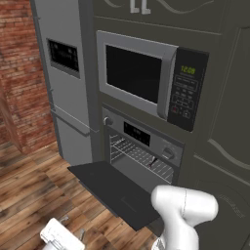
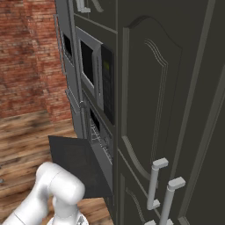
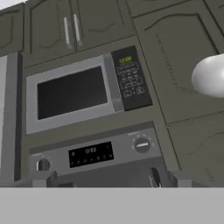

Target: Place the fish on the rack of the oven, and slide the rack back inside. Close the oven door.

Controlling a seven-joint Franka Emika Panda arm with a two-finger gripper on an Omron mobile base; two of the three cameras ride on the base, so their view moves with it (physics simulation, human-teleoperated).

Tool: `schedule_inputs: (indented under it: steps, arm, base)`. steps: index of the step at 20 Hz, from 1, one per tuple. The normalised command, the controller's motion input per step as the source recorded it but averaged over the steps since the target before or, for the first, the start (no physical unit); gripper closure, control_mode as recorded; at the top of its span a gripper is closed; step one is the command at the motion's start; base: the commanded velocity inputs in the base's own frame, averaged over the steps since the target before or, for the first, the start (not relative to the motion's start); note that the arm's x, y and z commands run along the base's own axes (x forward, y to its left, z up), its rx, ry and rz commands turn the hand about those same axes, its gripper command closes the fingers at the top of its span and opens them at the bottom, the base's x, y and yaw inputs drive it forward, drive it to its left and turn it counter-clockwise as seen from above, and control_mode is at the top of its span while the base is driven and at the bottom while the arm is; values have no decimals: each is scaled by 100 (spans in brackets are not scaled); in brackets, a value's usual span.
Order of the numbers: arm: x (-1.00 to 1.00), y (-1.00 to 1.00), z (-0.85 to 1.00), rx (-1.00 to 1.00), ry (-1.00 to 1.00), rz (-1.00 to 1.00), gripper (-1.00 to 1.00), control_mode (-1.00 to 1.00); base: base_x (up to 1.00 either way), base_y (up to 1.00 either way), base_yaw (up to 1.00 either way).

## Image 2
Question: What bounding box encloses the built-in grey oven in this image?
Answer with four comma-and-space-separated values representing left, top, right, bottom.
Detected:
79, 91, 117, 194

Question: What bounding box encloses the grey microwave oven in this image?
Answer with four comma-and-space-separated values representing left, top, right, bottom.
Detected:
75, 25, 116, 127

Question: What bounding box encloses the dark arched cupboard door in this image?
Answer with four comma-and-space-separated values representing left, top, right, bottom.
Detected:
116, 0, 218, 219

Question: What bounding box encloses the microwave door with window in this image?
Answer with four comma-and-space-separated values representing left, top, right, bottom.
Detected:
75, 25, 104, 110

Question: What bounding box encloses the dark glass oven door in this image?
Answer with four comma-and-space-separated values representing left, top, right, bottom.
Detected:
47, 134, 114, 200

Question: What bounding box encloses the dark low cupboard door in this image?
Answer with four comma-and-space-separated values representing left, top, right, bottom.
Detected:
116, 149, 165, 225

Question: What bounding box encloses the dark plain cupboard door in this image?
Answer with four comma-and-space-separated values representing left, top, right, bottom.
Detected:
177, 0, 225, 225

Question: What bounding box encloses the dark cupboard above microwave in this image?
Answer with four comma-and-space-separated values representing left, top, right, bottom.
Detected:
71, 0, 119, 35

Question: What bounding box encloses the wire oven rack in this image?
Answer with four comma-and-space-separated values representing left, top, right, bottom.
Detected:
89, 122, 114, 165

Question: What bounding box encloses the grey bar cupboard handle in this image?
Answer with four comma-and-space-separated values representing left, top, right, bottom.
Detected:
158, 176, 187, 225
146, 157, 170, 211

